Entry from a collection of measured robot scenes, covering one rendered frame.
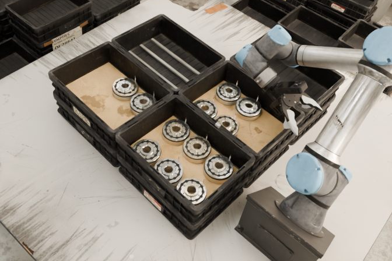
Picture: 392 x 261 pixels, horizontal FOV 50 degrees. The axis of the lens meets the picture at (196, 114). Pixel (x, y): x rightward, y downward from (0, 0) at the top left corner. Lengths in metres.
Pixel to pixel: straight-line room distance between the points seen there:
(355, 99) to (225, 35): 1.12
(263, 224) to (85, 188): 0.66
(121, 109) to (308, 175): 0.78
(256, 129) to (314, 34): 1.43
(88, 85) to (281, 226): 0.94
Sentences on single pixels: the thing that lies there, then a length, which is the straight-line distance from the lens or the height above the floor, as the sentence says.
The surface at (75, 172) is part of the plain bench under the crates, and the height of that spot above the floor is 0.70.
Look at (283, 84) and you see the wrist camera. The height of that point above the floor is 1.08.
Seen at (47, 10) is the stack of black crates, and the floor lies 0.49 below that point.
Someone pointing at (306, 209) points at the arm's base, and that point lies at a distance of 1.40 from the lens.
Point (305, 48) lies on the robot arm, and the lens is 1.53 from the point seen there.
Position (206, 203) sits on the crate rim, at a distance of 1.32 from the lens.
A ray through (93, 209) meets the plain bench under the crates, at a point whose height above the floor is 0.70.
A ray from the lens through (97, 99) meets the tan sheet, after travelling 1.69.
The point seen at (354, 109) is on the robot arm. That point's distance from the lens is 1.26.
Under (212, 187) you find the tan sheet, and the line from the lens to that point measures 1.46.
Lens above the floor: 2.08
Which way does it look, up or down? 49 degrees down
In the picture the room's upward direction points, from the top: 8 degrees clockwise
